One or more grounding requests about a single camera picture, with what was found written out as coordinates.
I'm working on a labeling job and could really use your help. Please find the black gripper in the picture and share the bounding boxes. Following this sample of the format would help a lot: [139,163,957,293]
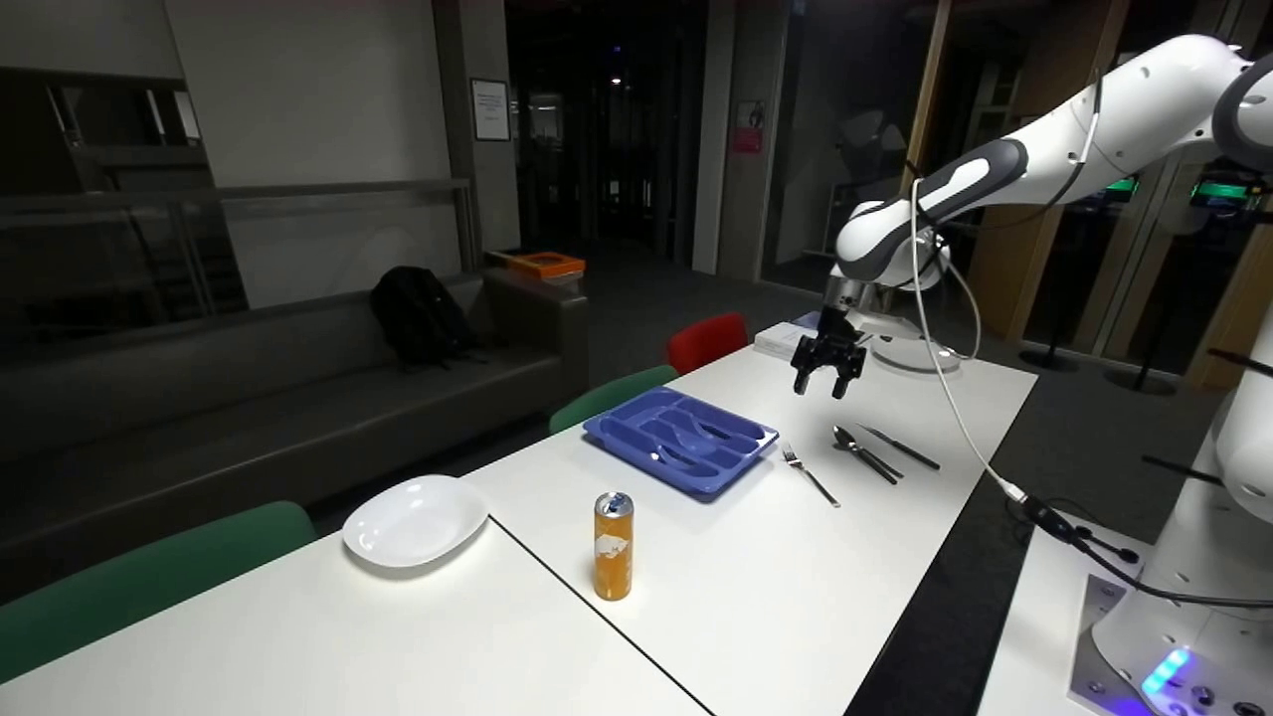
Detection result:
[789,302,871,403]

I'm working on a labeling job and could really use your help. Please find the large white plate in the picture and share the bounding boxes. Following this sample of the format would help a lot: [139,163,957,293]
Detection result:
[867,330,964,379]

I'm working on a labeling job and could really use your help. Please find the red chair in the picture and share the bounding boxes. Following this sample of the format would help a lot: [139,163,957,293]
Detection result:
[665,311,756,379]

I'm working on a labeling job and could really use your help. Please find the blue plastic cutlery tray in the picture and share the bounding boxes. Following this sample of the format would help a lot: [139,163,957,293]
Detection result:
[582,384,783,506]

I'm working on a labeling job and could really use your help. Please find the green chair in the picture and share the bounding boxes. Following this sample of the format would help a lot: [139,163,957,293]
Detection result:
[543,361,683,436]
[0,498,321,688]

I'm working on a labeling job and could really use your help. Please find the red door sign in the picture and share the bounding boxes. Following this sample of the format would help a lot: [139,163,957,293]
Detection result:
[726,99,767,157]

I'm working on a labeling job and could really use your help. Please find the orange drink can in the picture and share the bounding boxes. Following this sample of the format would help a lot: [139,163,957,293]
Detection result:
[588,489,637,603]

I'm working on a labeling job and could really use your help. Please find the clear bin orange lid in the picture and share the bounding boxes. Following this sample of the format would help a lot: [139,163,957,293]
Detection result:
[480,247,595,391]

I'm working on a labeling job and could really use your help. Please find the black backpack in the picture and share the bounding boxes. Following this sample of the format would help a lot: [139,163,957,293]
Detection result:
[367,262,476,373]

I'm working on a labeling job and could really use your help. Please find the small white plate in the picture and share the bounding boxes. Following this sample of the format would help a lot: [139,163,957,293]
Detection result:
[339,474,492,576]

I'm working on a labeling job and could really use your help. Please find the grey sofa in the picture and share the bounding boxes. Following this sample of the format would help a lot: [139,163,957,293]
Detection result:
[0,269,595,591]

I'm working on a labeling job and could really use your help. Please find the steel spoon plain handle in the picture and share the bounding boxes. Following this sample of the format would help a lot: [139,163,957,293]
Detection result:
[832,425,900,485]

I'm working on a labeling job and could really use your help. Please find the black handled utensil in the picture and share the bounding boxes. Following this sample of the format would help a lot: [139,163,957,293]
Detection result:
[836,433,908,489]

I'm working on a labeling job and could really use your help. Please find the robot cable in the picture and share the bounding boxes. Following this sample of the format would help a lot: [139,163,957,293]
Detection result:
[901,176,1273,611]

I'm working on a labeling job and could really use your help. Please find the framed wall notice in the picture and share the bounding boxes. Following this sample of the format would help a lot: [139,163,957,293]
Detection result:
[468,74,513,148]

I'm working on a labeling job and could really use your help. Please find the robot base mount blue light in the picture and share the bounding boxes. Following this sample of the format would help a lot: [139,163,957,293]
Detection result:
[1067,563,1273,716]

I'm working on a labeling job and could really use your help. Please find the glass balustrade metal rail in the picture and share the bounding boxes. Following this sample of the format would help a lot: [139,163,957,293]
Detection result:
[0,176,476,330]

